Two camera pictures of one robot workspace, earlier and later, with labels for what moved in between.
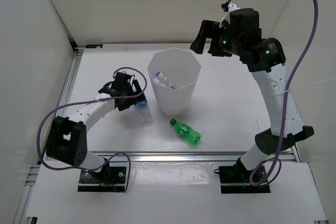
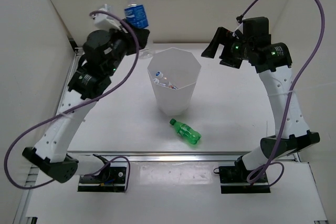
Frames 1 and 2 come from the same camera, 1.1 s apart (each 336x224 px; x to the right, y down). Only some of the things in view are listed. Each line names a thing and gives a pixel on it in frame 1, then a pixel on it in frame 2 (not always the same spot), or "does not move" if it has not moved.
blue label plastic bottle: [144, 114] -> [136, 17]
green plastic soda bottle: [184, 130] does not move
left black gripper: [133, 100] -> [128, 38]
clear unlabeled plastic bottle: [156, 81] does not move
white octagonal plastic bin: [174, 73] does not move
